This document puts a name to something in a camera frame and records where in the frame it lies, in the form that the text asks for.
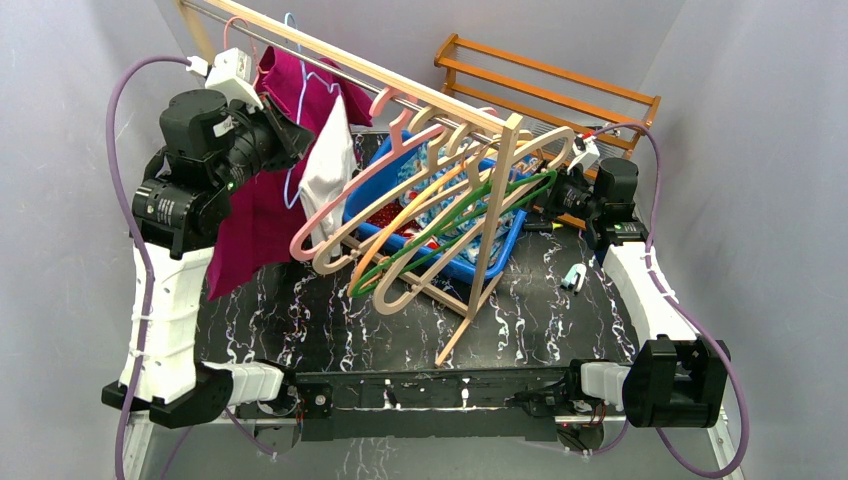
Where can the white garment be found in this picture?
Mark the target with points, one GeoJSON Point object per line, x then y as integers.
{"type": "Point", "coordinates": [331, 163]}

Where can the magenta garment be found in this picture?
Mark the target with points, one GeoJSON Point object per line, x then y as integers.
{"type": "Point", "coordinates": [259, 229]}

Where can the green velvet hanger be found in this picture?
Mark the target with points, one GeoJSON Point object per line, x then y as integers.
{"type": "Point", "coordinates": [518, 194]}

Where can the black base frame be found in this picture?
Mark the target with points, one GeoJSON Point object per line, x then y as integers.
{"type": "Point", "coordinates": [537, 404]}

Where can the blue floral garment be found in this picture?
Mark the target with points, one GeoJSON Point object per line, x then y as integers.
{"type": "Point", "coordinates": [464, 232]}

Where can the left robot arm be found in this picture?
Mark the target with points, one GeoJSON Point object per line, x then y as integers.
{"type": "Point", "coordinates": [212, 147]}

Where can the blue plastic bin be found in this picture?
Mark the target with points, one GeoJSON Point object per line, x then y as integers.
{"type": "Point", "coordinates": [378, 172]}

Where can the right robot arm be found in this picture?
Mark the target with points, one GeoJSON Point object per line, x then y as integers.
{"type": "Point", "coordinates": [677, 379]}

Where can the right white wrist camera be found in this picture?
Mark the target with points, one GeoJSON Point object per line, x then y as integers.
{"type": "Point", "coordinates": [585, 153]}

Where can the orange wooden shoe rack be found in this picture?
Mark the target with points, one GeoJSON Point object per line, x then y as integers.
{"type": "Point", "coordinates": [546, 96]}

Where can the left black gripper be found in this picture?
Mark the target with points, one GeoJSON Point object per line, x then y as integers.
{"type": "Point", "coordinates": [289, 134]}

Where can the black yellow marker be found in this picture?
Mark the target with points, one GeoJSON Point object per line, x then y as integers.
{"type": "Point", "coordinates": [541, 227]}

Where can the wooden clothes rack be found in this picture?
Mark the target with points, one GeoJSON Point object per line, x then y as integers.
{"type": "Point", "coordinates": [492, 160]}

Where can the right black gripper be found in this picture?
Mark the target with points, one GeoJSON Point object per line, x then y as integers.
{"type": "Point", "coordinates": [550, 197]}

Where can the cream wooden hanger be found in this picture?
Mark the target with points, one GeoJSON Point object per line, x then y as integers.
{"type": "Point", "coordinates": [356, 244]}
{"type": "Point", "coordinates": [438, 259]}

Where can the white plastic clip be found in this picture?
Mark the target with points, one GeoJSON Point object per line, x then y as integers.
{"type": "Point", "coordinates": [575, 278]}

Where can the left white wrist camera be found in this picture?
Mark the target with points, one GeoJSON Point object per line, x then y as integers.
{"type": "Point", "coordinates": [230, 74]}

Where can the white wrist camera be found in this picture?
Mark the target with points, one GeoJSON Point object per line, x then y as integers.
{"type": "Point", "coordinates": [230, 74]}
{"type": "Point", "coordinates": [585, 153]}

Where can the thin pink wire hanger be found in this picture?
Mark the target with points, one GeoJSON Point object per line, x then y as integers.
{"type": "Point", "coordinates": [234, 35]}

